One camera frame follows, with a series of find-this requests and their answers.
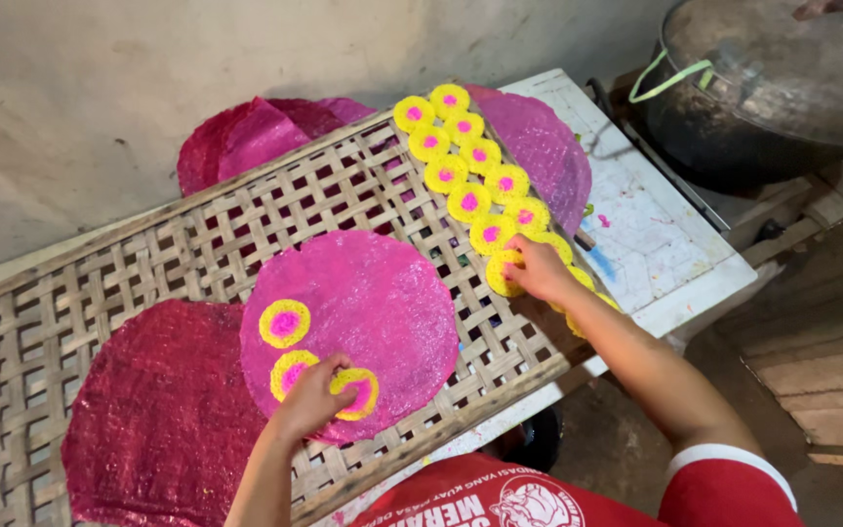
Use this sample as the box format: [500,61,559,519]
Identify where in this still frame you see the person's right hand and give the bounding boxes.
[502,234,583,304]

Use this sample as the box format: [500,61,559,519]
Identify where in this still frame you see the person's left hand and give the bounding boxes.
[269,353,361,444]

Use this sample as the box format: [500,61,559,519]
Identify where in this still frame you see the small yellow pink-centred cracker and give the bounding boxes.
[485,250,528,299]
[270,350,320,403]
[328,367,380,422]
[259,299,312,349]

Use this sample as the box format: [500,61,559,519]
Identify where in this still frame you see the rows of small yellow crackers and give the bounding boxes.
[393,83,622,339]

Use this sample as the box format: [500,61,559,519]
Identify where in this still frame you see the white paint-stained table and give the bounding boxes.
[304,68,759,527]

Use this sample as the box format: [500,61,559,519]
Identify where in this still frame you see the large bright pink round cracker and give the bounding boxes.
[240,230,461,445]
[218,99,313,182]

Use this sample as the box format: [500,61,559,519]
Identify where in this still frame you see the large purple-pink round cracker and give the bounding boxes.
[315,97,377,125]
[465,84,593,237]

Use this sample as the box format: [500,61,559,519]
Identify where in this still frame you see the large dark red round cracker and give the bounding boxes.
[176,97,349,197]
[61,299,269,527]

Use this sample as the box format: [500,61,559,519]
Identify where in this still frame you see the black round object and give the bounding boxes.
[522,406,563,471]

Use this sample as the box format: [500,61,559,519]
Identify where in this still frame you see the large blackened metal pot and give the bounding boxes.
[630,40,843,193]

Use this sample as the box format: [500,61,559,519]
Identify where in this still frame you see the woven bamboo drying tray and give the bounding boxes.
[0,77,613,527]

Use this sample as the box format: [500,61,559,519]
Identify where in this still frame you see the person's red white-trimmed shirt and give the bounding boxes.
[348,443,806,527]

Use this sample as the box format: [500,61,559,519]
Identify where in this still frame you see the wooden planks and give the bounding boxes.
[722,146,843,469]

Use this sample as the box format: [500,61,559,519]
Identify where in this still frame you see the large metal pot lid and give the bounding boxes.
[659,0,843,147]

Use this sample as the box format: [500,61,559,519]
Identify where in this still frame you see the green strap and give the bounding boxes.
[628,49,715,103]

